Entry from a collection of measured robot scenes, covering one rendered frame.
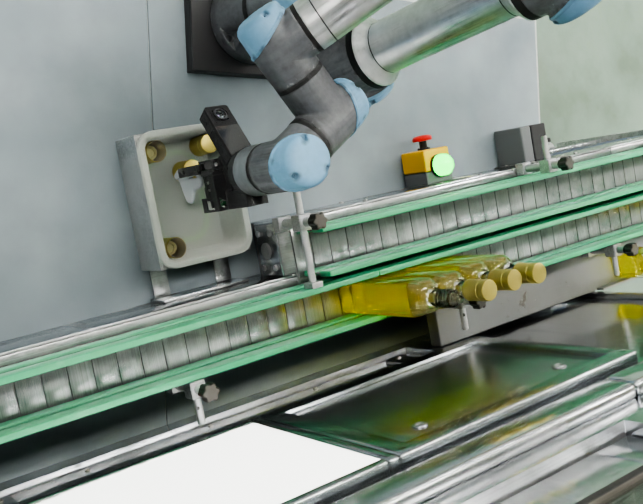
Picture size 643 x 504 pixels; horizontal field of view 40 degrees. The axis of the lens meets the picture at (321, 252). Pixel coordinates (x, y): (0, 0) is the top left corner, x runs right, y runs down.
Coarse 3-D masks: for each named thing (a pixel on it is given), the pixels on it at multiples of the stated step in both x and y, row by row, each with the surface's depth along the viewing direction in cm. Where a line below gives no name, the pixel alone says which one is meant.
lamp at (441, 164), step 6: (438, 156) 173; (444, 156) 173; (450, 156) 174; (432, 162) 173; (438, 162) 172; (444, 162) 172; (450, 162) 173; (432, 168) 174; (438, 168) 172; (444, 168) 172; (450, 168) 173; (438, 174) 174; (444, 174) 173
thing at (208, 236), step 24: (144, 144) 138; (168, 144) 148; (144, 168) 138; (168, 168) 148; (168, 192) 148; (168, 216) 148; (192, 216) 151; (216, 216) 153; (240, 216) 149; (192, 240) 150; (216, 240) 153; (240, 240) 150; (168, 264) 140; (192, 264) 143
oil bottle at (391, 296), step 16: (352, 288) 151; (368, 288) 147; (384, 288) 143; (400, 288) 140; (416, 288) 138; (352, 304) 152; (368, 304) 148; (384, 304) 144; (400, 304) 141; (416, 304) 138
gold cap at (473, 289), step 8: (472, 280) 138; (480, 280) 136; (488, 280) 136; (464, 288) 138; (472, 288) 137; (480, 288) 135; (488, 288) 136; (496, 288) 137; (464, 296) 138; (472, 296) 137; (480, 296) 135; (488, 296) 136
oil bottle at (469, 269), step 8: (424, 264) 155; (432, 264) 153; (440, 264) 151; (448, 264) 149; (456, 264) 148; (464, 264) 146; (472, 264) 145; (480, 264) 146; (464, 272) 144; (472, 272) 144
